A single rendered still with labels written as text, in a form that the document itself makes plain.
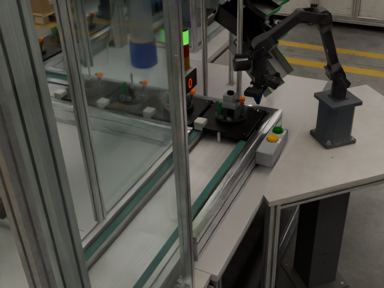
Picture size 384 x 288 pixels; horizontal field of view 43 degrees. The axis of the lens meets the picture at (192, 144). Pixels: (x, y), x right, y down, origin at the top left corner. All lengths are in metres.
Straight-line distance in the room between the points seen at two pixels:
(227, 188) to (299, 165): 0.42
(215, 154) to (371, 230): 1.40
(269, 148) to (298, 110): 0.54
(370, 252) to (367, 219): 0.29
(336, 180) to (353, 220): 1.19
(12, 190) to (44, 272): 0.18
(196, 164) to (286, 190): 0.36
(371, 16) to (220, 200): 4.66
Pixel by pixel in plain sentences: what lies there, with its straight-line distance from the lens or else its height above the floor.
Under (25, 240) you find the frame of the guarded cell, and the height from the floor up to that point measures 1.50.
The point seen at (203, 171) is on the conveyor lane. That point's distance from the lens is 1.89.
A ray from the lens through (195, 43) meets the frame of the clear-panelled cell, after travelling 3.07.
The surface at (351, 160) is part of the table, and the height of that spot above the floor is 0.86.
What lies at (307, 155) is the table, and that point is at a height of 0.86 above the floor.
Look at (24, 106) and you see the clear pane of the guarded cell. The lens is 0.73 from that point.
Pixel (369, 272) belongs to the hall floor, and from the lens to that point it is 2.87.
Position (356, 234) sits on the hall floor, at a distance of 3.07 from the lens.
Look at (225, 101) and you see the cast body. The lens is 2.07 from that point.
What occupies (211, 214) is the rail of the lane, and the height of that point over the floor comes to 0.96.
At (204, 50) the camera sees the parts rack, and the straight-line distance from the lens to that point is 2.27.
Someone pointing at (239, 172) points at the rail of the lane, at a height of 0.96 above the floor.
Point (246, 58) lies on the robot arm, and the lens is 1.93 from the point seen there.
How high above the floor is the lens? 2.01
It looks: 32 degrees down
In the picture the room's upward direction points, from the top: 3 degrees counter-clockwise
